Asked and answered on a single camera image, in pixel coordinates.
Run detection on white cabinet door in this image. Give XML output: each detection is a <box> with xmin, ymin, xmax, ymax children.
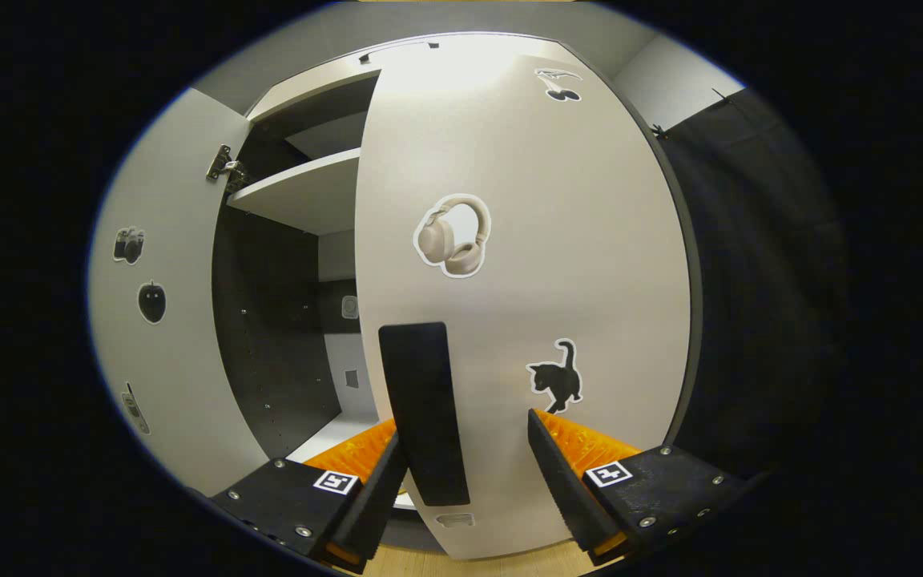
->
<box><xmin>87</xmin><ymin>87</ymin><xmax>272</xmax><ymax>498</ymax></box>
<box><xmin>353</xmin><ymin>34</ymin><xmax>693</xmax><ymax>560</ymax></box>

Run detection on black backdrop cloth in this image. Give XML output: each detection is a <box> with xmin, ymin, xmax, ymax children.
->
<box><xmin>650</xmin><ymin>87</ymin><xmax>851</xmax><ymax>482</ymax></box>

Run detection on black door handle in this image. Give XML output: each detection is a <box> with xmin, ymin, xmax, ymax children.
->
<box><xmin>378</xmin><ymin>321</ymin><xmax>471</xmax><ymax>507</ymax></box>

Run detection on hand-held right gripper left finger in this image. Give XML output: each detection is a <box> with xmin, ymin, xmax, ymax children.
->
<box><xmin>209</xmin><ymin>417</ymin><xmax>412</xmax><ymax>574</ymax></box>

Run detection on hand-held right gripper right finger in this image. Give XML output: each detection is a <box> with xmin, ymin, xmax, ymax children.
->
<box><xmin>527</xmin><ymin>409</ymin><xmax>751</xmax><ymax>566</ymax></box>

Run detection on white grey shoe cabinet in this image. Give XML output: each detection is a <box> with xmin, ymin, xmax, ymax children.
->
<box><xmin>212</xmin><ymin>32</ymin><xmax>704</xmax><ymax>554</ymax></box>

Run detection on white cabinet drawer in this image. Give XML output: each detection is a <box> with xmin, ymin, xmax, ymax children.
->
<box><xmin>247</xmin><ymin>66</ymin><xmax>382</xmax><ymax>123</ymax></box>

